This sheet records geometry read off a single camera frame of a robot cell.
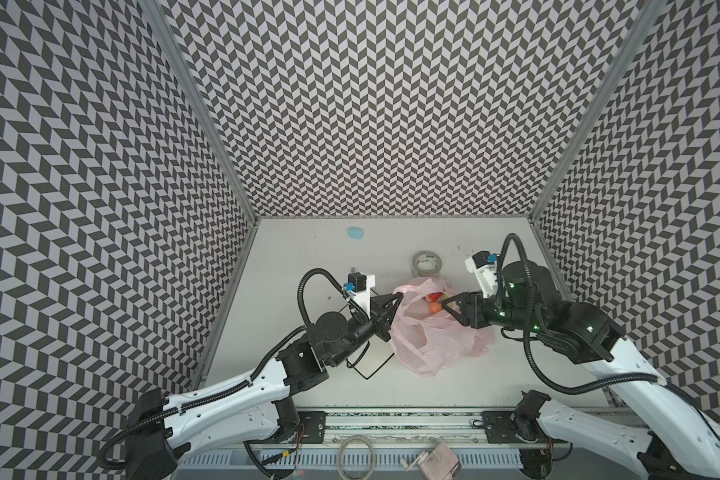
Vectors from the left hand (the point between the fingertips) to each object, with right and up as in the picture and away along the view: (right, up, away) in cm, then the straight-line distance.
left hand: (402, 298), depth 65 cm
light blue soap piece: (-14, +16, +51) cm, 56 cm away
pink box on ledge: (+8, -36, 0) cm, 37 cm away
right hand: (+10, -4, -1) cm, 11 cm away
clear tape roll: (+12, +4, +39) cm, 41 cm away
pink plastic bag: (+7, -12, +6) cm, 15 cm away
